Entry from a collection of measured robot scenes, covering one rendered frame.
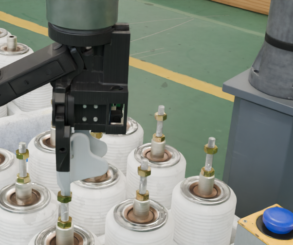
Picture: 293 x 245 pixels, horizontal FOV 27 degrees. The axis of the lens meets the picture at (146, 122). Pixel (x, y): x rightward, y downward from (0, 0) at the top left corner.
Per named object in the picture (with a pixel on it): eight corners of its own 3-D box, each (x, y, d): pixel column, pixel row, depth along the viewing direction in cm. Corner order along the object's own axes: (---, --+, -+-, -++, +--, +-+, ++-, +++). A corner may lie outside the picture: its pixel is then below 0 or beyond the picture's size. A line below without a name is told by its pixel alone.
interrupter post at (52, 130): (65, 146, 100) (66, 128, 99) (51, 148, 99) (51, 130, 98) (62, 139, 102) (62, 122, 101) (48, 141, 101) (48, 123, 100)
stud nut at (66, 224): (69, 218, 77) (69, 213, 77) (74, 226, 76) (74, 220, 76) (54, 222, 76) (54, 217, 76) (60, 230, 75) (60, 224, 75)
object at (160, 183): (185, 257, 105) (195, 167, 96) (131, 267, 102) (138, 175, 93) (165, 224, 113) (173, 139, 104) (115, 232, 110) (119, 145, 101)
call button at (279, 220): (276, 216, 76) (279, 202, 75) (301, 233, 73) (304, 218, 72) (253, 225, 74) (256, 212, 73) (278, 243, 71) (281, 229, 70)
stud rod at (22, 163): (19, 188, 85) (18, 141, 82) (27, 187, 86) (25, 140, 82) (20, 192, 85) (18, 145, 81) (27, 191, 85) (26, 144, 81)
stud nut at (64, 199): (69, 193, 76) (69, 187, 75) (75, 201, 74) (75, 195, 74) (54, 197, 75) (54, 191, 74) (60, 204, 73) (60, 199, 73)
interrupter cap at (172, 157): (187, 166, 97) (188, 163, 97) (142, 172, 95) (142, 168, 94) (170, 144, 103) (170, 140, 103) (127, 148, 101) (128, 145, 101)
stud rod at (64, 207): (66, 231, 78) (66, 181, 74) (69, 236, 77) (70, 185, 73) (59, 233, 77) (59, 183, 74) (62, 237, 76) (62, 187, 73)
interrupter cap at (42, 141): (85, 152, 99) (85, 148, 99) (39, 158, 96) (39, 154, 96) (73, 131, 105) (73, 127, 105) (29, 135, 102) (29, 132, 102)
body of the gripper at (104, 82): (125, 141, 67) (131, 37, 62) (46, 140, 66) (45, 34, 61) (122, 111, 74) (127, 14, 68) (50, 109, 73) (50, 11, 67)
